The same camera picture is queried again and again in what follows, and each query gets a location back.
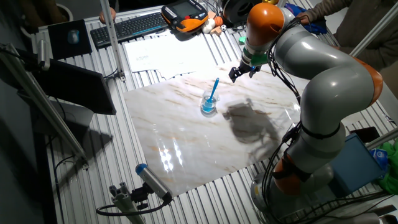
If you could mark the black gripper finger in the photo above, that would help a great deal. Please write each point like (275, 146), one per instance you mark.
(235, 74)
(256, 69)

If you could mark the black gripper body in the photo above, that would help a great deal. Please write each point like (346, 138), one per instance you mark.
(246, 68)

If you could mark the blue stirring rod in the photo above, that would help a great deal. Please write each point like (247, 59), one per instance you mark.
(214, 87)

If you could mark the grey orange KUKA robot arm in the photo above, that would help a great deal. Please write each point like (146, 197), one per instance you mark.
(329, 84)

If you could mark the brown sleeved forearm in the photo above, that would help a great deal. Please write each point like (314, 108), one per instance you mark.
(325, 9)

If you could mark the clear glass beaker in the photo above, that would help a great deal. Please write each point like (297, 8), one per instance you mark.
(208, 106)

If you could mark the bare hand on blue bag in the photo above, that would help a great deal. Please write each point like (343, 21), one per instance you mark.
(304, 18)

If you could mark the bare hand at keyboard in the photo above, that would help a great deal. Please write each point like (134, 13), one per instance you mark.
(112, 14)

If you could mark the tiny soccer ball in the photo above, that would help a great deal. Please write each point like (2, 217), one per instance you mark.
(224, 28)

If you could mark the wooden toy block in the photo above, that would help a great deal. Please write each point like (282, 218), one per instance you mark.
(216, 30)

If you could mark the white paper sheet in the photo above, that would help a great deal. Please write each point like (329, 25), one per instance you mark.
(168, 53)
(186, 71)

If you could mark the small orange ball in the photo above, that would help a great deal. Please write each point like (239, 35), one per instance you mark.
(218, 21)

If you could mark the white plush toy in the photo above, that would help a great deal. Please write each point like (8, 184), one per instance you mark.
(208, 26)

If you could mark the gold round object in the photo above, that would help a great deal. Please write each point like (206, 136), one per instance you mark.
(270, 1)

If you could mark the blue bag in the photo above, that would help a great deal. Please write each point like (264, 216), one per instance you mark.
(315, 26)

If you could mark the black orange teach pendant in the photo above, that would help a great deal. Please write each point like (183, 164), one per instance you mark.
(183, 14)

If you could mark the marble pattern mat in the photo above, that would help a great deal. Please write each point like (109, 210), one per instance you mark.
(174, 130)

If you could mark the black computer keyboard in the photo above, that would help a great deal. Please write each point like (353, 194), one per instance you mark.
(130, 28)

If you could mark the person torso brown sweater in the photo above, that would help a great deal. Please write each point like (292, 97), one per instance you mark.
(373, 25)

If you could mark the black smartphone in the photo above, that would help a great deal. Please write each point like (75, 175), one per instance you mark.
(367, 134)

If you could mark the blue box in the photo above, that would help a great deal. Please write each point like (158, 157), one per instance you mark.
(354, 165)

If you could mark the blue snack packet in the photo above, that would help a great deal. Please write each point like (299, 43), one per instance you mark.
(378, 155)

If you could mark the black flat monitor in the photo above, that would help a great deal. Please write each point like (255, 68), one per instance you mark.
(74, 87)

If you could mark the grey computer mouse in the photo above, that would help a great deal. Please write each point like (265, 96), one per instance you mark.
(73, 36)

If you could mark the grey monitor base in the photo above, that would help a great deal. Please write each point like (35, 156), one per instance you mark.
(71, 119)

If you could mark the green cloth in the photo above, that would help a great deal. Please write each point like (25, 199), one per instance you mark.
(391, 180)

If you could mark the black mouse pad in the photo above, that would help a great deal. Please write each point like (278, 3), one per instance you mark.
(62, 46)

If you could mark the long slanted aluminium bar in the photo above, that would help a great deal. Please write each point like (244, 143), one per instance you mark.
(43, 105)

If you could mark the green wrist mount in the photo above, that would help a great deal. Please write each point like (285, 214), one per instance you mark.
(258, 59)

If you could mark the slim aluminium upright post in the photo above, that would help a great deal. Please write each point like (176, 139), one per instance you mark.
(281, 3)

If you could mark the thin aluminium frame bar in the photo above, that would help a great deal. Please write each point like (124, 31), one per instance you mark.
(373, 31)

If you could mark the grey camera with blue cap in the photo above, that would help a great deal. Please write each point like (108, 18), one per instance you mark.
(154, 182)

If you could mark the short aluminium frame bar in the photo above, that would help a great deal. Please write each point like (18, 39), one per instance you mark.
(382, 139)

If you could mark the black camera clamp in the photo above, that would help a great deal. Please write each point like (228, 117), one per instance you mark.
(140, 196)

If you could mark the aluminium camera mount profile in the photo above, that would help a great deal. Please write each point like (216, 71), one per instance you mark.
(124, 202)

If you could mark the small grey pole camera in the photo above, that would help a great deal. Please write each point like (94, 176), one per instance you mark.
(43, 54)

